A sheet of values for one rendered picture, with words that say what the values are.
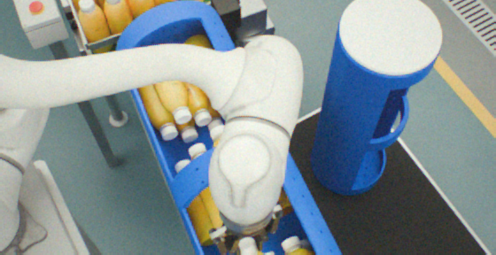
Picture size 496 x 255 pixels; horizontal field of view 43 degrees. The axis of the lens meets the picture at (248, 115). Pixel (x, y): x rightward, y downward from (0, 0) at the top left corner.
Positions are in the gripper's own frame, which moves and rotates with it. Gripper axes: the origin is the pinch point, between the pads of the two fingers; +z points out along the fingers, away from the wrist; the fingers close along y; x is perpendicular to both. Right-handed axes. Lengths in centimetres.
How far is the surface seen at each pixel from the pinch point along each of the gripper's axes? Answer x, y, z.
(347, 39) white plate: 47, 50, 24
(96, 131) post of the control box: 88, -24, 96
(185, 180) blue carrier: 20.3, -5.5, 8.4
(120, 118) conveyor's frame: 105, -14, 123
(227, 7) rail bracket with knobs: 73, 25, 27
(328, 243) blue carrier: -4.2, 16.2, 8.5
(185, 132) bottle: 39.2, 0.1, 24.9
